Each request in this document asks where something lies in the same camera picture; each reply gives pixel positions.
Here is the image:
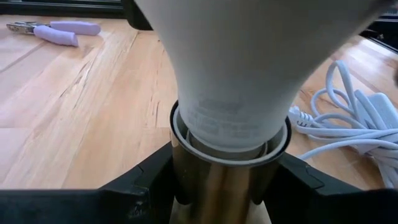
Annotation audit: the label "lilac handled pliers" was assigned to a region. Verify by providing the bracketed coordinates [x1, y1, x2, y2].
[5, 20, 102, 48]

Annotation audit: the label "brass lamp base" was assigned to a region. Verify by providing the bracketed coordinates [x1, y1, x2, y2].
[169, 98, 293, 224]

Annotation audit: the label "white lightbulb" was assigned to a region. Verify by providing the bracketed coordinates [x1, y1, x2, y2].
[132, 0, 391, 154]

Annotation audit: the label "white power cord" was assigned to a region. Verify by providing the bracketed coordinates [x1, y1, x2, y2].
[287, 58, 398, 190]

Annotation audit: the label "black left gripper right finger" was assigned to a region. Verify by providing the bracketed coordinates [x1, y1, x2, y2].
[263, 151, 398, 224]

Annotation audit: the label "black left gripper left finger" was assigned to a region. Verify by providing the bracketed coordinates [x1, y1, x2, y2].
[0, 141, 175, 224]

